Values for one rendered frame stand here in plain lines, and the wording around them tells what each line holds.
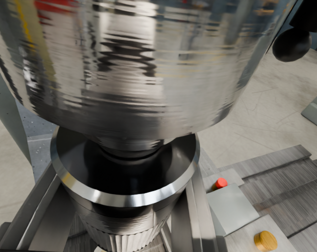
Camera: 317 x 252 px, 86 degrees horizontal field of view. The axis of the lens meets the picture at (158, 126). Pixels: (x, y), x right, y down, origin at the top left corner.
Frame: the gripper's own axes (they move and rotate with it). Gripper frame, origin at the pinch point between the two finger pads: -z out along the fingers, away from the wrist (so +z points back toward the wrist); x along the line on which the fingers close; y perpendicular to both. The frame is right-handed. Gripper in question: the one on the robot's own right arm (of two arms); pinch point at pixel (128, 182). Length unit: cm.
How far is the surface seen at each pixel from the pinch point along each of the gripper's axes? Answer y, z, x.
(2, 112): 24.0, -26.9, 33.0
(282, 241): 18.3, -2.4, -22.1
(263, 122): 121, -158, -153
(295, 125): 121, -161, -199
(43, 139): 27.1, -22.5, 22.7
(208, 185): 18.3, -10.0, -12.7
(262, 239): 16.5, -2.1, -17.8
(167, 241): 27.3, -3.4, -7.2
